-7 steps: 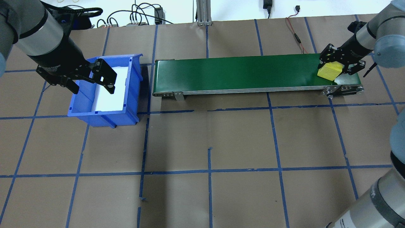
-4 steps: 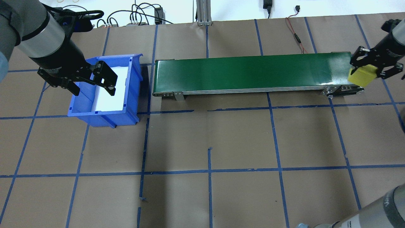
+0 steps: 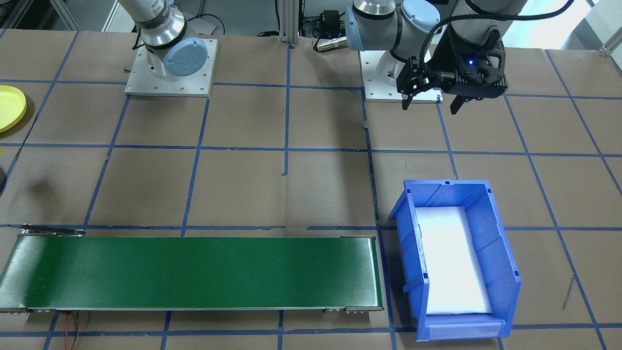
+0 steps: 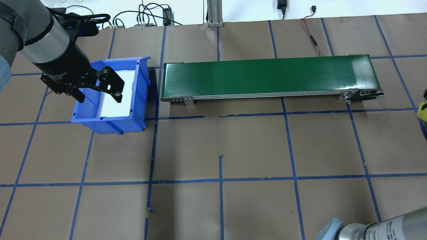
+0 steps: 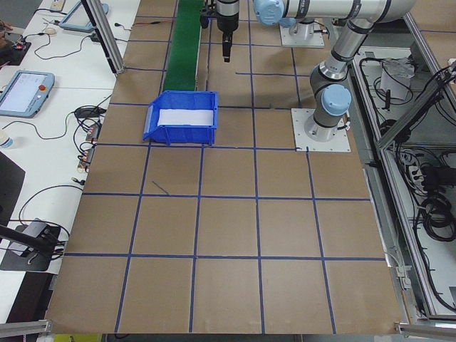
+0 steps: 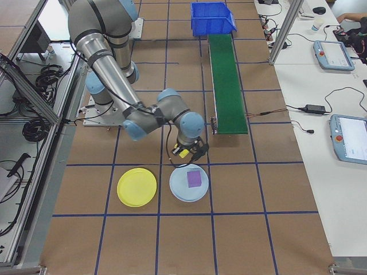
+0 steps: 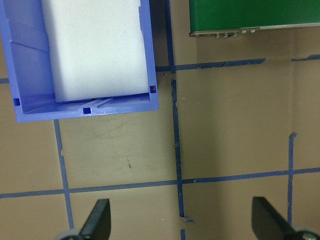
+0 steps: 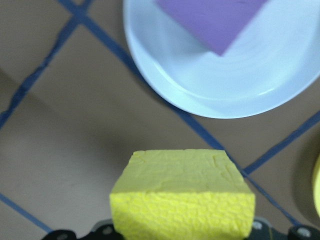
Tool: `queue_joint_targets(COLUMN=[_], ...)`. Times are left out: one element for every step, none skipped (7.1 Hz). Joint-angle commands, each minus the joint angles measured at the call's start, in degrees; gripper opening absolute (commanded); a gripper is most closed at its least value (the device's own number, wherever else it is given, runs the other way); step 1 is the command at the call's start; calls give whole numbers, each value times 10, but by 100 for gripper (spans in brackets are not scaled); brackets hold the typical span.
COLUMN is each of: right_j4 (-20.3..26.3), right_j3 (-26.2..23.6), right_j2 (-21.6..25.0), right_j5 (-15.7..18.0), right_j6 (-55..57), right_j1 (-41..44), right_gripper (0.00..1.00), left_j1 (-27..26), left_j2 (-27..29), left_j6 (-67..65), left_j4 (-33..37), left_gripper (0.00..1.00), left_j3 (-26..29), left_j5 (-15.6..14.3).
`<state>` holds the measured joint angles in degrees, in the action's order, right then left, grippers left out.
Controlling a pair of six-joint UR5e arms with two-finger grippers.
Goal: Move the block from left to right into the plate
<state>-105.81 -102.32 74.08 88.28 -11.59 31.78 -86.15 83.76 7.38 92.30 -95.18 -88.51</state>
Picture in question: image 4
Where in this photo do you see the white foam pad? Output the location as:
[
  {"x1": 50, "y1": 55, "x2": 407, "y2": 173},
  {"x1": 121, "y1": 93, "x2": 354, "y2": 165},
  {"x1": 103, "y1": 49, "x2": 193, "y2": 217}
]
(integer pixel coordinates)
[{"x1": 96, "y1": 69, "x2": 137, "y2": 118}]

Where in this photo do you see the aluminium profile post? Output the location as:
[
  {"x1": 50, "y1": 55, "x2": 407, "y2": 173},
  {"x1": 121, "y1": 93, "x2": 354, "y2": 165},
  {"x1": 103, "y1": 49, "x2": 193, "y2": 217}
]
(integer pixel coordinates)
[{"x1": 206, "y1": 0, "x2": 225, "y2": 27}]

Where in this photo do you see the blue plastic storage bin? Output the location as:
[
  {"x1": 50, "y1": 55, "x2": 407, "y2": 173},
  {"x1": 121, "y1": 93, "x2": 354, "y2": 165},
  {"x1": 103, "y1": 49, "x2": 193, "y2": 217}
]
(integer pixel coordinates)
[{"x1": 71, "y1": 56, "x2": 151, "y2": 135}]

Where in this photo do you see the red black conveyor cable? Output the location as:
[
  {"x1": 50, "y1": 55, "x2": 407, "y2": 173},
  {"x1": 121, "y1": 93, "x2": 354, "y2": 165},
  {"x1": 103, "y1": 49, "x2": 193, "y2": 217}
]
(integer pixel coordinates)
[{"x1": 300, "y1": 6, "x2": 326, "y2": 57}]

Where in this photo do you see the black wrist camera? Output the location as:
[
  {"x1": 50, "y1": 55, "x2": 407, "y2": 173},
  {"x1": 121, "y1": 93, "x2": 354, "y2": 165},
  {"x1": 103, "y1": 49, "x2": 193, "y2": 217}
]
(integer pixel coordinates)
[{"x1": 50, "y1": 8, "x2": 111, "y2": 38}]

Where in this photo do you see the green conveyor belt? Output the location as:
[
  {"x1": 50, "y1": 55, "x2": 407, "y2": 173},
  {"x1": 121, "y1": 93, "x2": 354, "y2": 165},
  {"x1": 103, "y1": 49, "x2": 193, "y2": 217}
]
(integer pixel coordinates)
[{"x1": 160, "y1": 54, "x2": 385, "y2": 107}]

